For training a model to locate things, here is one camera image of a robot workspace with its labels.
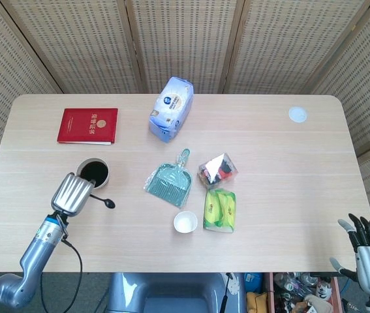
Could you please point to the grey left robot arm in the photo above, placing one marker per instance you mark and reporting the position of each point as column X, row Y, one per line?
column 38, row 254

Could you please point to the woven folding screen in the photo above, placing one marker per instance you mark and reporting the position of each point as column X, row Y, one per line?
column 184, row 42

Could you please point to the white round table grommet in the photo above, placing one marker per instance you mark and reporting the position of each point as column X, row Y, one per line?
column 298, row 114

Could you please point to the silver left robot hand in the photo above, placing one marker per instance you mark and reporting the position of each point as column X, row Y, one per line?
column 72, row 195

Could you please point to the wooden crate of clutter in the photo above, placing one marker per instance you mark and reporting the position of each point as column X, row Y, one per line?
column 302, row 293

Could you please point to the white paper cup with flower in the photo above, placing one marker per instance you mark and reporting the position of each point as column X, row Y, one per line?
column 185, row 222

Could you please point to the green dustpan and brush set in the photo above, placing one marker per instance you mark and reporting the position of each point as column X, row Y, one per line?
column 170, row 184

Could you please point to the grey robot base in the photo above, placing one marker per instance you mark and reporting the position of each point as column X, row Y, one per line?
column 171, row 293

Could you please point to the red certificate book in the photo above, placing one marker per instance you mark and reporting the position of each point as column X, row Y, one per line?
column 86, row 125

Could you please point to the yellow green tissue pack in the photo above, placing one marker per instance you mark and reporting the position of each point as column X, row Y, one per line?
column 220, row 210

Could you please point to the cup of black liquid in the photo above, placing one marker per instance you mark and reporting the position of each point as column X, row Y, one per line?
column 98, row 171

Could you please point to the black plastic spoon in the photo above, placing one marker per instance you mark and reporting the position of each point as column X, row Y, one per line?
column 109, row 203

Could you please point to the blue tissue pack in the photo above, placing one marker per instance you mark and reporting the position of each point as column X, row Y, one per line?
column 171, row 107

